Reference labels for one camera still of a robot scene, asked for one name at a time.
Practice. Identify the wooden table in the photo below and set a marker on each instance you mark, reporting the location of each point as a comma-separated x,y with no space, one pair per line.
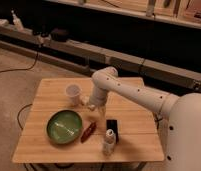
138,137

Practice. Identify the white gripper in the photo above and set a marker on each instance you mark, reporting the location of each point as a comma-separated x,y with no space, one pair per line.
101,110

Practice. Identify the small white bottle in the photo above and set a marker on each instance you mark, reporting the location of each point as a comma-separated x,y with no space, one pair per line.
109,142

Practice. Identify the white sponge block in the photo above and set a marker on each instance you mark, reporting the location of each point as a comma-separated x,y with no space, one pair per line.
84,100

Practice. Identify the white plastic cup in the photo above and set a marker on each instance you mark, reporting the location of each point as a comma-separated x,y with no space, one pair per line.
73,92

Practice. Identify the green ceramic plate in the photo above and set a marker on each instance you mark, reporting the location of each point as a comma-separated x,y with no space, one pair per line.
64,127

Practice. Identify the red chili pepper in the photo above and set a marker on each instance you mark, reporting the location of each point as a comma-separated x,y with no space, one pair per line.
88,132

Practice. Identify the white spray bottle background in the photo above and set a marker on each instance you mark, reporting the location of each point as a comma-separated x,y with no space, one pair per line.
17,22

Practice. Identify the black device on ledge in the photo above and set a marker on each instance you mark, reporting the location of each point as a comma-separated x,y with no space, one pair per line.
59,35

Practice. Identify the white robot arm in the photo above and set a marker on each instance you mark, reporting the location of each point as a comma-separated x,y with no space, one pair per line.
183,113

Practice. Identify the black rectangular box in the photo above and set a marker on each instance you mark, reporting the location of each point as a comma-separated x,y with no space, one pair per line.
112,124

